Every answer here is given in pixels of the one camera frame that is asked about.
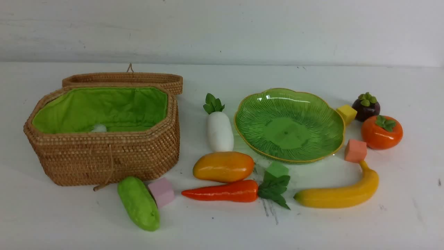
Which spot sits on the green foam cube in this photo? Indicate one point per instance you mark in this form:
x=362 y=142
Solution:
x=275 y=170

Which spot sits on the orange carrot with green leaves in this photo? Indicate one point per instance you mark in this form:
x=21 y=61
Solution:
x=243 y=191

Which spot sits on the yellow banana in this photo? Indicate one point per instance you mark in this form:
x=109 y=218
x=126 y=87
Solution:
x=342 y=197

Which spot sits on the salmon orange foam cube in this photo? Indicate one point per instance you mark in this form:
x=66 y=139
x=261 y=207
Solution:
x=355 y=151

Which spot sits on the yellow foam cube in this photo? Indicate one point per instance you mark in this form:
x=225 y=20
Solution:
x=348 y=113

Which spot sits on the woven rattan basket lid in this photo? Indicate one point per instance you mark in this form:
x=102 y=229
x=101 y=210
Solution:
x=172 y=83

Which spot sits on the orange yellow mango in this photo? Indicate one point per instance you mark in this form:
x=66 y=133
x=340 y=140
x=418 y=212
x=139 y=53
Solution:
x=223 y=167

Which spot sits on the woven rattan basket green lining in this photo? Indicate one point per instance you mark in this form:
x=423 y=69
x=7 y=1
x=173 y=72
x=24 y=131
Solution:
x=101 y=135

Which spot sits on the green cucumber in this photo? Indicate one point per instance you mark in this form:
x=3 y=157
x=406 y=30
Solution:
x=139 y=204

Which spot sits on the pink foam cube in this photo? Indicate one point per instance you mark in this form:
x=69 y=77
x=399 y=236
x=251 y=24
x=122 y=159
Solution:
x=162 y=192

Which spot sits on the white radish with green leaves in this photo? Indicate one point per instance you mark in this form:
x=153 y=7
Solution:
x=219 y=131

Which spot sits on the orange persimmon with green calyx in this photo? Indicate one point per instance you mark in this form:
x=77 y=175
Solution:
x=381 y=132

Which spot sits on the green glass leaf plate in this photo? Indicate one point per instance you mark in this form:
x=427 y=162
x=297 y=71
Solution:
x=289 y=126

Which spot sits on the purple mangosteen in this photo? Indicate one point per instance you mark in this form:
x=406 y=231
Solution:
x=366 y=106

